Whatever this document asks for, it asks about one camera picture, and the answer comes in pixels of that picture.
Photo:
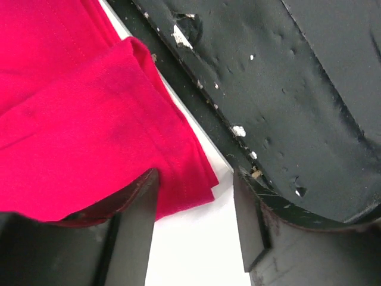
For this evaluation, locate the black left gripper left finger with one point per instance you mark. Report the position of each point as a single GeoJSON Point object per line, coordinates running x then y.
{"type": "Point", "coordinates": [107, 243]}

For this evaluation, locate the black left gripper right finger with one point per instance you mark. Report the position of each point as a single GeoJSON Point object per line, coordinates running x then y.
{"type": "Point", "coordinates": [283, 244]}

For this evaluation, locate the red t shirt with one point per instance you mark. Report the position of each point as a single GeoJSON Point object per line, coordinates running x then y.
{"type": "Point", "coordinates": [84, 113]}

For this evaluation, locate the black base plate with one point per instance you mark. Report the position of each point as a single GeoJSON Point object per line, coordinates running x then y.
{"type": "Point", "coordinates": [298, 82]}

